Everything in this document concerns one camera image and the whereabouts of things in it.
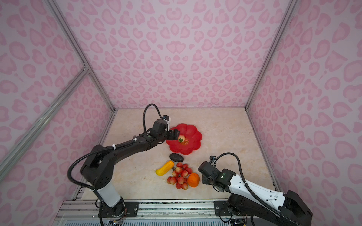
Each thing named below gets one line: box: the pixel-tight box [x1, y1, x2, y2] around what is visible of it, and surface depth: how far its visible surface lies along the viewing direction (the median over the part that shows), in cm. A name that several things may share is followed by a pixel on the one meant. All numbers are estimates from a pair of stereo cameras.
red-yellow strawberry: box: [178, 134, 188, 144], surface depth 99 cm
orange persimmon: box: [187, 172, 201, 188], surface depth 80 cm
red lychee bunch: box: [166, 162, 193, 191], surface depth 80 cm
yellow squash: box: [155, 160, 175, 177], surface depth 86 cm
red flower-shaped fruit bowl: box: [165, 123, 203, 155], surface depth 100 cm
